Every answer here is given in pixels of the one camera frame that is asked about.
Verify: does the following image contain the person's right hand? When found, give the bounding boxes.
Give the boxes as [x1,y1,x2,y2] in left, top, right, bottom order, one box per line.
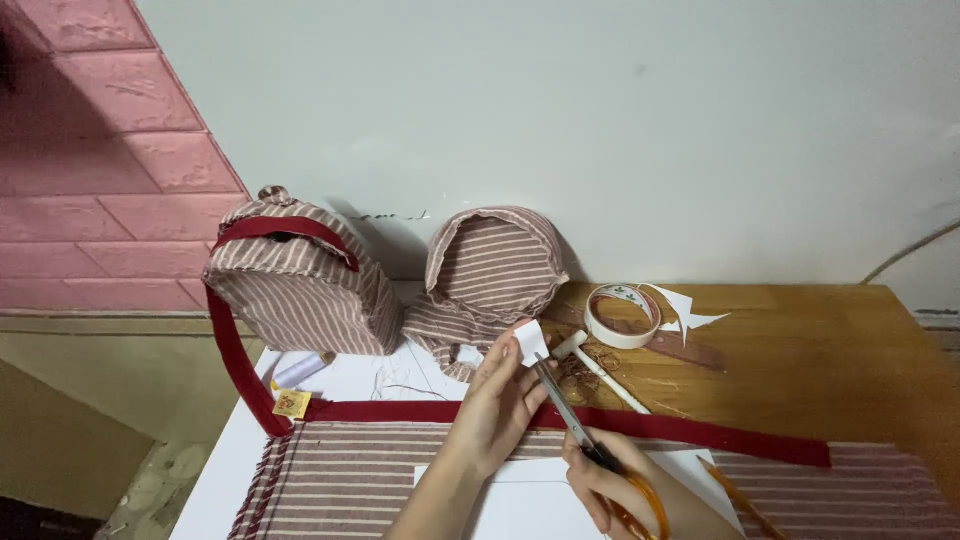
[562,427,670,538]

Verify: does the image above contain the person's left hand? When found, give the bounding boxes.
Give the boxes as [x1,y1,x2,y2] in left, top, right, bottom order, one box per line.
[448,320,561,483]

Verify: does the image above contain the orange-handled scissors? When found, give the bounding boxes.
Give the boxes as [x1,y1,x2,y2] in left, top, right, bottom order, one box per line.
[532,351,672,540]

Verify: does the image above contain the small white paper piece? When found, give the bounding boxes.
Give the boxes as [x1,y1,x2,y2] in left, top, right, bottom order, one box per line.
[514,320,552,369]

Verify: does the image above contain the white paper sheet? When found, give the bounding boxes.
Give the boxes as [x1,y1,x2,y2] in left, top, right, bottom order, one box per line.
[414,448,744,540]

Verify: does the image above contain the white seam ripper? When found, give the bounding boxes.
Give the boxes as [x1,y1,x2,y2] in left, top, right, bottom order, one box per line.
[551,330,652,415]

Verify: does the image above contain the brown thread tangle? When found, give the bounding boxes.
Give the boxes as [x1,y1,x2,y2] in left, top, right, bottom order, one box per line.
[558,348,624,406]

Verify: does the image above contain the dark red fabric band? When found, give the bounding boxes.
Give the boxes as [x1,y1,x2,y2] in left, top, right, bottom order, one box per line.
[303,399,834,469]

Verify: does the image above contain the white tape roll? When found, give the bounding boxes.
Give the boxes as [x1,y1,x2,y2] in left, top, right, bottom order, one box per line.
[583,283,663,351]

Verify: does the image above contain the jagged white paper scrap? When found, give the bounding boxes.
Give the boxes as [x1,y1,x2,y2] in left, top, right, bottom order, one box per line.
[641,282,732,346]

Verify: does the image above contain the round striped fabric pouch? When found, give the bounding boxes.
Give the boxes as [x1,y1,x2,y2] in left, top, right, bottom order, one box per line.
[401,206,571,384]

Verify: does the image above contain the striped fabric sheet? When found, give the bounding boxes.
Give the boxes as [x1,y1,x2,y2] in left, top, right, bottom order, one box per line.
[228,420,960,540]

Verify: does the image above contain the yellow fabric label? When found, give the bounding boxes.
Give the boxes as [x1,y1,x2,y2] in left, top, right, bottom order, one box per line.
[272,388,312,420]

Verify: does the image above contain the white thread spool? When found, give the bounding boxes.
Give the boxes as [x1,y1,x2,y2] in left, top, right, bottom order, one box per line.
[270,351,337,391]

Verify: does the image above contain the torn tape strip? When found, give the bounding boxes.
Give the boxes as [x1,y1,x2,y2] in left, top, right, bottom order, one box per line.
[337,210,432,223]

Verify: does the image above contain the striped fabric backpack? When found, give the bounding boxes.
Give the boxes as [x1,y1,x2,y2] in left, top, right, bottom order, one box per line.
[202,186,406,357]

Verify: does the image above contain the dark red backpack strap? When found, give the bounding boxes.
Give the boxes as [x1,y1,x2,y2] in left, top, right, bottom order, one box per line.
[205,286,295,439]

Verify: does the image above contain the grey wall cable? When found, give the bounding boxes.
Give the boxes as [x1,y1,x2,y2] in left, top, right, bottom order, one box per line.
[861,219,960,285]

